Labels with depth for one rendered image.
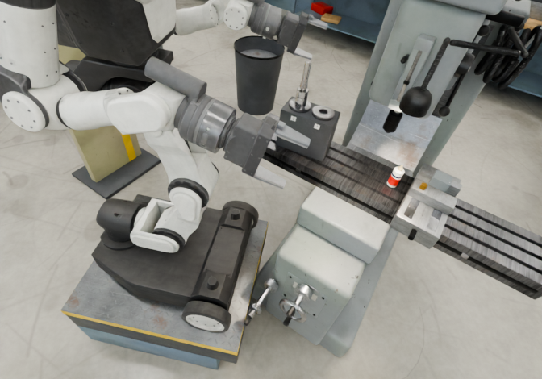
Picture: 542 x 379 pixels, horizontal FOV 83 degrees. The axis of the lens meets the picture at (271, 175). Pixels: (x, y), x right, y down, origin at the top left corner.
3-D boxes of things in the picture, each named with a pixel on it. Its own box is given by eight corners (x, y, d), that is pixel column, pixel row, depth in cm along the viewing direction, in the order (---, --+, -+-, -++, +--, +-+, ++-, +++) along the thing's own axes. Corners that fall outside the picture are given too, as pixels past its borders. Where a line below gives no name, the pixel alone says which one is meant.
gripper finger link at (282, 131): (306, 150, 51) (273, 134, 51) (309, 140, 53) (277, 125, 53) (310, 143, 50) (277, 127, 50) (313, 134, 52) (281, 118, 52)
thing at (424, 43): (400, 112, 91) (433, 41, 76) (387, 107, 92) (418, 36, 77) (403, 106, 94) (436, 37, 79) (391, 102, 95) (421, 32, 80)
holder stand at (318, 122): (322, 162, 131) (333, 124, 116) (275, 144, 136) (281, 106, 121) (330, 146, 139) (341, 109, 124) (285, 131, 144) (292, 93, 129)
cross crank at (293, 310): (298, 335, 115) (303, 324, 107) (272, 316, 119) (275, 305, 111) (317, 301, 125) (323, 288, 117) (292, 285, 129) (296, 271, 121)
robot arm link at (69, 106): (111, 136, 56) (36, 143, 62) (143, 111, 63) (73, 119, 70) (78, 79, 50) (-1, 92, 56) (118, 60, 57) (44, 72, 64)
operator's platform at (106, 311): (90, 339, 160) (60, 310, 131) (150, 231, 207) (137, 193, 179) (235, 374, 155) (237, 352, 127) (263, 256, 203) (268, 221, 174)
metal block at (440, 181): (441, 196, 111) (450, 185, 107) (425, 188, 113) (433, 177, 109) (444, 188, 114) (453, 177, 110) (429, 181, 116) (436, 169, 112)
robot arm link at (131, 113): (170, 132, 50) (106, 137, 55) (193, 109, 57) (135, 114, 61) (153, 94, 47) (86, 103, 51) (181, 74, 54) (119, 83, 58)
